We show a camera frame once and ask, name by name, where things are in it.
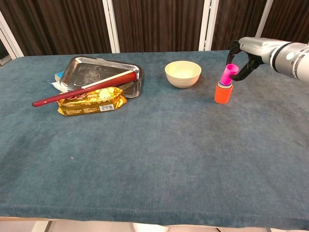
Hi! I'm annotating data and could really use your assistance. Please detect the dark brown slatted panel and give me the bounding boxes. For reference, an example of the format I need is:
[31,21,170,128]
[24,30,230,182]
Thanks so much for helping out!
[0,0,112,57]
[211,0,267,51]
[262,0,309,44]
[112,0,205,53]

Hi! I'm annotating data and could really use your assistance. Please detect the pink cup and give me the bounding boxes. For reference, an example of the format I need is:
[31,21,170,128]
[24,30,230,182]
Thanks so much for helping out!
[220,63,239,86]

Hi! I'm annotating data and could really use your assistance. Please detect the cream bowl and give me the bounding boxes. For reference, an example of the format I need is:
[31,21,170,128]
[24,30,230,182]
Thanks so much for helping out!
[164,60,202,89]

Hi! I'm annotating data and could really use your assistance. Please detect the blue white tissue pack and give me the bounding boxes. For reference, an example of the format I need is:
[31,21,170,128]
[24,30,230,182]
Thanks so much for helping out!
[47,71,70,93]

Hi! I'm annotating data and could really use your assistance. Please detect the blue tablecloth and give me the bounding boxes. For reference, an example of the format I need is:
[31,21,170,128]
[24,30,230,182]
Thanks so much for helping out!
[0,50,309,230]

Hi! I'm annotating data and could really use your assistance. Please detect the stainless steel tray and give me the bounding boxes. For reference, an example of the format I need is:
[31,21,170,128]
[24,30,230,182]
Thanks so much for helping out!
[59,57,145,99]

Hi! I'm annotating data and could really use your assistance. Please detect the white partition post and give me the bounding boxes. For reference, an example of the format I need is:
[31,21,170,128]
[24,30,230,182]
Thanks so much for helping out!
[0,11,25,66]
[255,0,275,39]
[102,0,121,54]
[198,0,219,51]

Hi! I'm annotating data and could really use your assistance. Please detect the golden snack packet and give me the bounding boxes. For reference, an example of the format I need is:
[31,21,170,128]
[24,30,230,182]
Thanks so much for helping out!
[56,86,127,116]

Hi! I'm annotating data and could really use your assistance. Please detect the orange cup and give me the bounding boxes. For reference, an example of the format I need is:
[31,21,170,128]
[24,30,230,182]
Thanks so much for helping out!
[214,81,234,104]

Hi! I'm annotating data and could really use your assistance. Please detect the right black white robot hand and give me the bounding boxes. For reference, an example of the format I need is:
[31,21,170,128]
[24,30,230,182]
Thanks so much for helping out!
[226,37,278,82]

